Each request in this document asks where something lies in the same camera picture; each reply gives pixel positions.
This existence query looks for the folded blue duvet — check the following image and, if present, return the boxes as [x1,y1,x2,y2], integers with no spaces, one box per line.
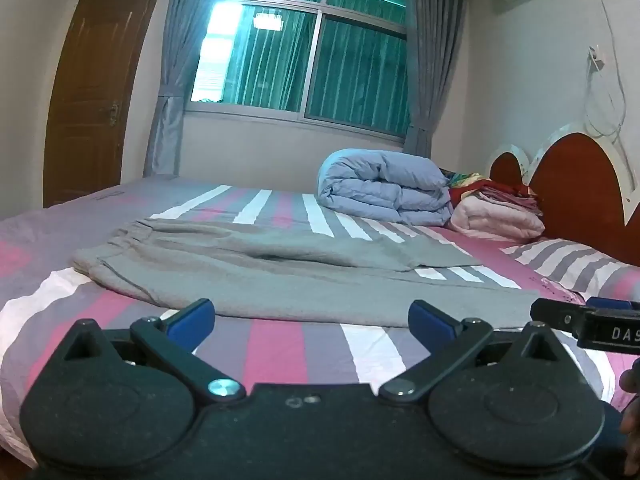
[316,148,455,227]

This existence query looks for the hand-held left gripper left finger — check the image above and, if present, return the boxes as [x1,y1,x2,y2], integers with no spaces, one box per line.
[48,298,247,404]

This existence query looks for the striped pillow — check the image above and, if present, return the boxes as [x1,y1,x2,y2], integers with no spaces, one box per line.
[500,237,640,306]

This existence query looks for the bed with striped sheet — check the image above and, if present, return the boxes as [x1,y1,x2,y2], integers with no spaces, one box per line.
[0,174,640,466]

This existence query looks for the white cable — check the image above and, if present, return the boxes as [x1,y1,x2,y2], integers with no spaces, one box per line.
[582,0,630,138]

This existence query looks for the person's right hand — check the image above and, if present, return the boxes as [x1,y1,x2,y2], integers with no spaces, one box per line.
[619,369,640,441]

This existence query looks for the brown wooden door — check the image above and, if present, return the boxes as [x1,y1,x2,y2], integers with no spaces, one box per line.
[42,0,176,209]

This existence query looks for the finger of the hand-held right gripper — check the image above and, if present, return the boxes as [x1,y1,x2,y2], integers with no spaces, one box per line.
[530,298,590,336]
[586,296,635,311]

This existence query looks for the red and white headboard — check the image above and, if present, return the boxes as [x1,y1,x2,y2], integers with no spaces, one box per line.
[486,122,640,268]

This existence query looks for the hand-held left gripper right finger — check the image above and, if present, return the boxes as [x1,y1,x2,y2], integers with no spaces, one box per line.
[378,300,576,404]

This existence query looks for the folded pink blanket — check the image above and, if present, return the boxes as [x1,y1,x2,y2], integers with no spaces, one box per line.
[446,195,546,241]

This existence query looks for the grey pants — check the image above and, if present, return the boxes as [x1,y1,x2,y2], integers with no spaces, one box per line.
[72,217,542,331]

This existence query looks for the window with green glass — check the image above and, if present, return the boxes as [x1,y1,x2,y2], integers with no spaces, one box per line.
[185,0,413,143]

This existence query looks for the grey curtain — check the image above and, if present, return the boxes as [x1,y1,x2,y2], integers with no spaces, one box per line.
[143,0,241,178]
[401,0,471,158]

